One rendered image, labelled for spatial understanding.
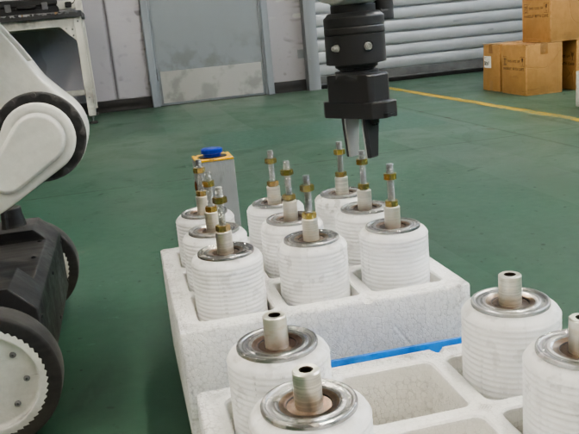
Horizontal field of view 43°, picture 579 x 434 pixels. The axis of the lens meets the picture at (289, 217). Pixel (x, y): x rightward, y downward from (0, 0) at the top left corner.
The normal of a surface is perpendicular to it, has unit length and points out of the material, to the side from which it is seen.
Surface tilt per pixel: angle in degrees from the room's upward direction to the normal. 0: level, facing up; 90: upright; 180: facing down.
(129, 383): 0
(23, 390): 90
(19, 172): 90
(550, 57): 90
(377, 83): 90
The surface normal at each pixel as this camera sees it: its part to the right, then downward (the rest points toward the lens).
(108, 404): -0.09, -0.96
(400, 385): 0.22, 0.22
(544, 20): -0.96, 0.15
